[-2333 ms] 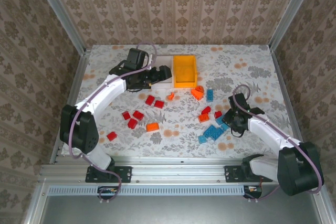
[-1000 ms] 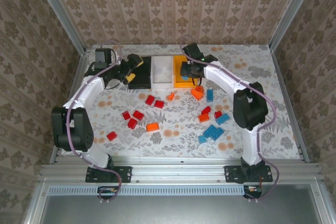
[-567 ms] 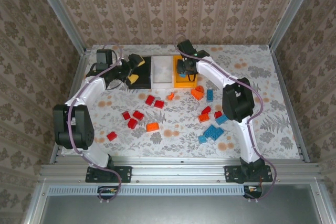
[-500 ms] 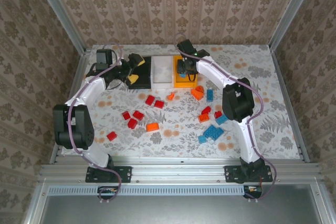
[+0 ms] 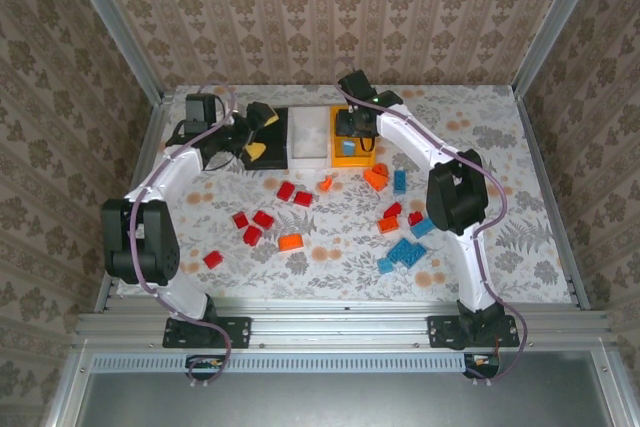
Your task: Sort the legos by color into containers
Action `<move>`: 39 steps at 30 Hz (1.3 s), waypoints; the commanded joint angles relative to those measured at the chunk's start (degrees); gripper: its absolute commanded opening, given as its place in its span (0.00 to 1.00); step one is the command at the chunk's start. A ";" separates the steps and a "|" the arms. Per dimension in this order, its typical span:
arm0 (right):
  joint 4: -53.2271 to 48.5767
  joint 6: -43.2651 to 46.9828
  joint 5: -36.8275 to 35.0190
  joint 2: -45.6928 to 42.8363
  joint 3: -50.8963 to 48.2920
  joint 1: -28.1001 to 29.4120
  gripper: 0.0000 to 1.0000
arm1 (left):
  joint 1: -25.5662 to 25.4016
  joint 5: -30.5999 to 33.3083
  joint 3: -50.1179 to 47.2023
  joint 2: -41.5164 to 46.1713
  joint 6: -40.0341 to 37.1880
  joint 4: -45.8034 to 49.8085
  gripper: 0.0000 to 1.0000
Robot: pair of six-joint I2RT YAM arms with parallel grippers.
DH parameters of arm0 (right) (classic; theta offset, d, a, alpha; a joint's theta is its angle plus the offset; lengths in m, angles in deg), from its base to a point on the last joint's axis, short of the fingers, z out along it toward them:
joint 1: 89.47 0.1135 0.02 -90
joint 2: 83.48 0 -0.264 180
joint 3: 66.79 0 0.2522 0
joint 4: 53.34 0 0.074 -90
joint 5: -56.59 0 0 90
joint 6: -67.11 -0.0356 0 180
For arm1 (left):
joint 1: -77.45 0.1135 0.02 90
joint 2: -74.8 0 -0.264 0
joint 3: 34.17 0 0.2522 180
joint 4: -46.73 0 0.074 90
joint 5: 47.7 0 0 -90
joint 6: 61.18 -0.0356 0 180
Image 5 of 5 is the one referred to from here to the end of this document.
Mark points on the small orange lego piece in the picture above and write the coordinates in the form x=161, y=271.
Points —
x=327, y=183

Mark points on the white translucent container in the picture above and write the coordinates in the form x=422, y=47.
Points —
x=310, y=137

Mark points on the aluminium corner post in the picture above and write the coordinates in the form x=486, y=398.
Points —
x=555, y=22
x=112, y=22

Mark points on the aluminium frame rail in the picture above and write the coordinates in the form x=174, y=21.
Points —
x=340, y=319

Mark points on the small blue lego brick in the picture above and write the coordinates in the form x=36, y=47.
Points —
x=385, y=265
x=348, y=148

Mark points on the orange container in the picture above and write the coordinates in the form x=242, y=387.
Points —
x=350, y=161

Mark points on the grey metal sheet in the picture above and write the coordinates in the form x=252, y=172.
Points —
x=340, y=402

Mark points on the red lego brick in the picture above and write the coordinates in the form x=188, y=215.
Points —
x=252, y=234
x=303, y=198
x=263, y=218
x=393, y=210
x=213, y=259
x=240, y=220
x=415, y=218
x=286, y=191

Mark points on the black container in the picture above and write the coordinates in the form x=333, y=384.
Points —
x=275, y=142

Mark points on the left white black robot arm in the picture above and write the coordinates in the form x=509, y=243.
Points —
x=170, y=182

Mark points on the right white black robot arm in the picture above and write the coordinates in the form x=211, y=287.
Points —
x=405, y=137

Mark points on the orange lego brick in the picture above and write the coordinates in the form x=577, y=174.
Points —
x=375, y=181
x=382, y=168
x=389, y=225
x=291, y=242

